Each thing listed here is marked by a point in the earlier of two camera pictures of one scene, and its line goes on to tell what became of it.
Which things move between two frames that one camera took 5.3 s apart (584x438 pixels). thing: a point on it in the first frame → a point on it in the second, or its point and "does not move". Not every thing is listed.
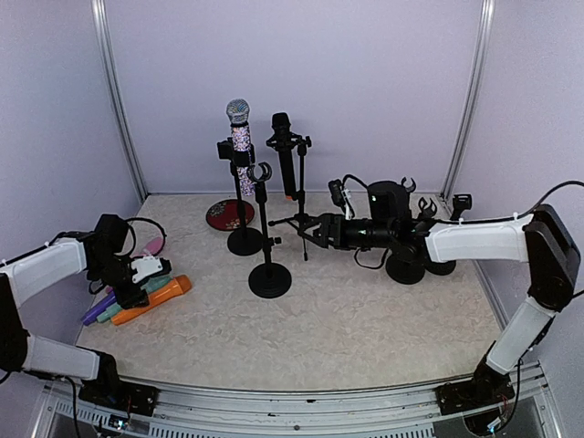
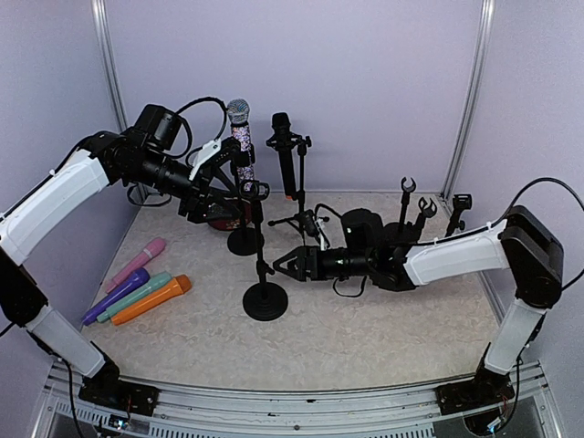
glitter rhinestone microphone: x=238 y=111 does not move
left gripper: x=130 y=297 → x=196 y=206
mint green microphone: x=146 y=288 does not move
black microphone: x=286 y=141 does not move
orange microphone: x=181 y=285 does not move
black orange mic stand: x=269 y=280 → x=263 y=302
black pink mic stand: x=408 y=191 does not move
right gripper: x=328 y=222 → x=304 y=253
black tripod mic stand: x=300 y=221 does not move
